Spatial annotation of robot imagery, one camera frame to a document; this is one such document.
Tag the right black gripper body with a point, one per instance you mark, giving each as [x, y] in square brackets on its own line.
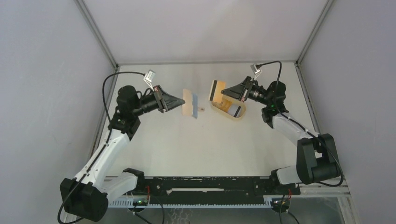
[258, 94]

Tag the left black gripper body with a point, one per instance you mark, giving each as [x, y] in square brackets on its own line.
[147, 104]

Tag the beige leather card holder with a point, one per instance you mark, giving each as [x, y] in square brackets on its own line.
[187, 106]

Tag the tan card with dark stripe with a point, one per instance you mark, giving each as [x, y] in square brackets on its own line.
[215, 95]

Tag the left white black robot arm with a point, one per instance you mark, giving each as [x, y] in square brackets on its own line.
[87, 195]

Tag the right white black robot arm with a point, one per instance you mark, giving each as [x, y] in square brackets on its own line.
[316, 159]

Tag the beige oval plastic tray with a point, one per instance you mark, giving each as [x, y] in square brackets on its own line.
[216, 109]

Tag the left green circuit board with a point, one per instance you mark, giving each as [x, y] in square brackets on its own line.
[140, 202]

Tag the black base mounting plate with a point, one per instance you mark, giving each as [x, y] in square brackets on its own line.
[213, 198]

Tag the right circuit board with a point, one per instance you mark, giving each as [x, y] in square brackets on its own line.
[278, 203]

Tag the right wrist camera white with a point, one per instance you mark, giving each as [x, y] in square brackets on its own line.
[256, 68]

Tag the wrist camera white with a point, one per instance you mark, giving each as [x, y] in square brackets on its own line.
[256, 68]
[148, 78]

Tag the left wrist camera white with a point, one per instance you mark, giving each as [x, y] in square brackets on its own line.
[148, 78]

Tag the aluminium front frame rail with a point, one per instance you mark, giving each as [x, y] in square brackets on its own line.
[321, 185]

